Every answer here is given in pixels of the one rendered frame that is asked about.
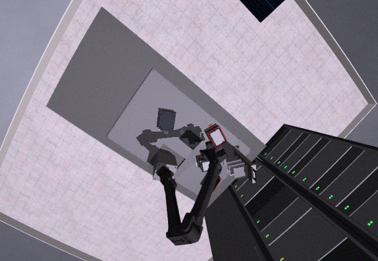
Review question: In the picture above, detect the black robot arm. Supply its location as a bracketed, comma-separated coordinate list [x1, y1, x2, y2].
[156, 141, 228, 246]

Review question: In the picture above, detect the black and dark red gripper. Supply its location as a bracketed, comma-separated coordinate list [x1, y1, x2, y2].
[200, 146, 218, 159]

